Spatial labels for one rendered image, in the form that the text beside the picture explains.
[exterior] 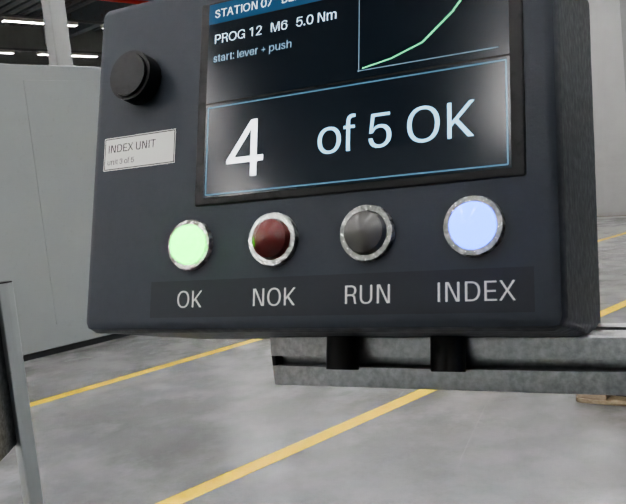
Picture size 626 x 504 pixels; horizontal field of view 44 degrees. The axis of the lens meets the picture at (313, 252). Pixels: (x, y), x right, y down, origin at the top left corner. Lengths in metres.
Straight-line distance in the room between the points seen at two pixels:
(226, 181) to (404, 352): 0.13
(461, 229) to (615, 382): 0.12
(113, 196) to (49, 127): 6.04
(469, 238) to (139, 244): 0.19
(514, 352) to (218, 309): 0.15
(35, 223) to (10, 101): 0.93
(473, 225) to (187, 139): 0.17
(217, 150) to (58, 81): 6.19
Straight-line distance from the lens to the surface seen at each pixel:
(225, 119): 0.41
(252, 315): 0.38
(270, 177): 0.39
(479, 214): 0.34
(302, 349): 0.45
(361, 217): 0.35
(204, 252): 0.40
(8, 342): 2.13
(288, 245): 0.38
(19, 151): 6.37
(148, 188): 0.43
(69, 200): 6.50
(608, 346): 0.40
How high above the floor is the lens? 1.14
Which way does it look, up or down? 5 degrees down
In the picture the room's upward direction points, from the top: 6 degrees counter-clockwise
